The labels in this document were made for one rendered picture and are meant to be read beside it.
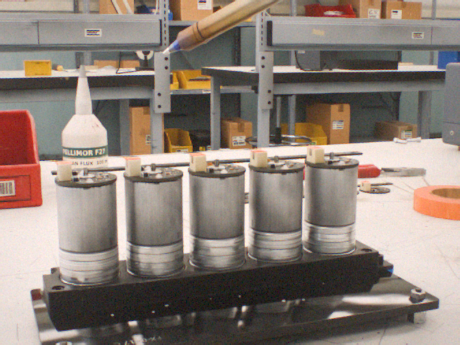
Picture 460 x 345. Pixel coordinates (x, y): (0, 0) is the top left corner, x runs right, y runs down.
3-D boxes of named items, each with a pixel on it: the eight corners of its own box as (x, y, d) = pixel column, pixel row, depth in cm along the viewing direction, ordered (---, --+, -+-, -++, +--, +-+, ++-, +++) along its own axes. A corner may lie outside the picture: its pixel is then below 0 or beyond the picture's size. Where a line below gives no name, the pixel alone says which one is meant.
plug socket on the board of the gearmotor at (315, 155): (329, 162, 30) (329, 148, 30) (312, 163, 30) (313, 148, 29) (320, 159, 31) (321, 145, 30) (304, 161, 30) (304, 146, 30)
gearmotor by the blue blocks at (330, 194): (364, 270, 31) (369, 161, 30) (317, 276, 30) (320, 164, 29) (337, 254, 33) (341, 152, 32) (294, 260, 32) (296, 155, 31)
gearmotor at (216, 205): (252, 285, 29) (254, 169, 28) (199, 292, 28) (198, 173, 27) (233, 267, 31) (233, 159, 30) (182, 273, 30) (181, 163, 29)
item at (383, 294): (351, 270, 34) (352, 249, 34) (439, 324, 27) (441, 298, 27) (31, 313, 29) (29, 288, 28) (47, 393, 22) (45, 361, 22)
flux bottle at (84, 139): (60, 200, 49) (54, 66, 47) (69, 190, 52) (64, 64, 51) (105, 200, 49) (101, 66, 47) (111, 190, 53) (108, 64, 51)
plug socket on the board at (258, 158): (272, 166, 29) (273, 151, 29) (254, 168, 29) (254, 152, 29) (265, 163, 30) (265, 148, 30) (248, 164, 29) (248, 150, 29)
